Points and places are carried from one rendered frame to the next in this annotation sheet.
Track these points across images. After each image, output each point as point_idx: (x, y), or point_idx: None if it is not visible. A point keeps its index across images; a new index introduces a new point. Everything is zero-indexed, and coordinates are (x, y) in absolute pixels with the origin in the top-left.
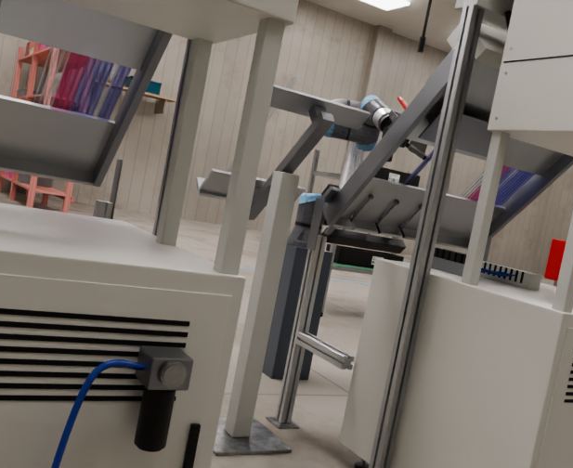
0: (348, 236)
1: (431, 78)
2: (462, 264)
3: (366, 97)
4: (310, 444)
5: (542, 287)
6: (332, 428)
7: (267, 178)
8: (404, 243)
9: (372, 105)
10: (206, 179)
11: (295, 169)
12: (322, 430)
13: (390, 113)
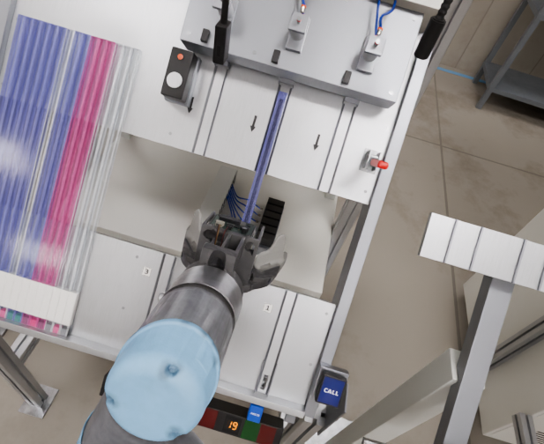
0: (242, 408)
1: (420, 88)
2: (282, 211)
3: (201, 384)
4: (270, 413)
5: (152, 185)
6: (214, 436)
7: (474, 417)
8: (109, 370)
9: (224, 335)
10: None
11: (460, 352)
12: (229, 436)
13: (234, 263)
